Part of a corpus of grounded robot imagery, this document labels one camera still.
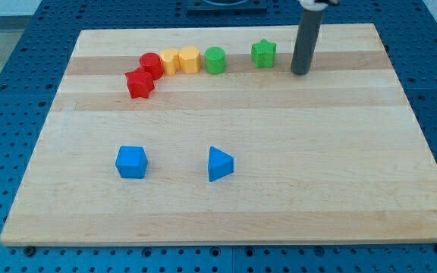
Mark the yellow hexagon block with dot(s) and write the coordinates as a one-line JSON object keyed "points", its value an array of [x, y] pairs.
{"points": [[190, 60]]}

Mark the red star block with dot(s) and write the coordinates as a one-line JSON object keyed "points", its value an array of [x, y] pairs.
{"points": [[139, 83]]}

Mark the light wooden board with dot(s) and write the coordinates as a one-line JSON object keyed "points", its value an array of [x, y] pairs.
{"points": [[332, 157]]}

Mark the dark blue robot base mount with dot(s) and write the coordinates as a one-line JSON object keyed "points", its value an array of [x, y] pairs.
{"points": [[199, 6]]}

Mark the green star block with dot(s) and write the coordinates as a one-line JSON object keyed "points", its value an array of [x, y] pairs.
{"points": [[263, 53]]}

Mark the green cylinder block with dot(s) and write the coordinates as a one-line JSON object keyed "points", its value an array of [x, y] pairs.
{"points": [[215, 60]]}

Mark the yellow heart block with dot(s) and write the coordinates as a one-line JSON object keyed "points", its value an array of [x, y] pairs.
{"points": [[170, 61]]}

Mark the red cylinder block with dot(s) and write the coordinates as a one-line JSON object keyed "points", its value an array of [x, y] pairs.
{"points": [[151, 62]]}

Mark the blue cube block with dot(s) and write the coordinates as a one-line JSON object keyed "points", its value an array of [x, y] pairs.
{"points": [[131, 162]]}

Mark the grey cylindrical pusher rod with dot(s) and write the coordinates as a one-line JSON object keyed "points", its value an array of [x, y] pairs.
{"points": [[307, 35]]}

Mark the white robot wrist flange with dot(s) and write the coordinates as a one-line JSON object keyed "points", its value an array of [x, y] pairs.
{"points": [[317, 5]]}

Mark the blue triangle block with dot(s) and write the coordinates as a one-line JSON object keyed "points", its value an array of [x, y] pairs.
{"points": [[220, 164]]}

